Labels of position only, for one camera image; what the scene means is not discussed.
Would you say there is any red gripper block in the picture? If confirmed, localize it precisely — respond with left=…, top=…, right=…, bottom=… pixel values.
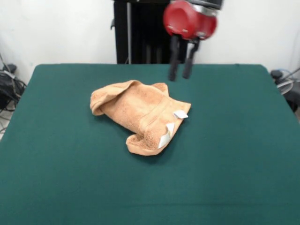
left=163, top=0, right=218, bottom=82

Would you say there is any tan terry towel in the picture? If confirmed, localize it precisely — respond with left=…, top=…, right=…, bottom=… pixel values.
left=89, top=80, right=192, bottom=157

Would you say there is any black equipment stand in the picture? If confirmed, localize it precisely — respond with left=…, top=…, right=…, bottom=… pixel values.
left=285, top=82, right=300, bottom=113

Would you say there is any dark green table cloth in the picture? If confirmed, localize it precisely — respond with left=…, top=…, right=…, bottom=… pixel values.
left=0, top=63, right=300, bottom=225

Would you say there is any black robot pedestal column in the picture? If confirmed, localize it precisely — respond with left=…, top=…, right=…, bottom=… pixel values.
left=109, top=0, right=188, bottom=64

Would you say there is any grey pedestal leg foot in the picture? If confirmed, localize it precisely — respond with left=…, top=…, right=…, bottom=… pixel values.
left=2, top=64, right=17, bottom=74
left=270, top=69, right=285, bottom=80

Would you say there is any black cable tangle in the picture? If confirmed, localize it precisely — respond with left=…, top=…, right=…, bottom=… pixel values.
left=0, top=70, right=27, bottom=113

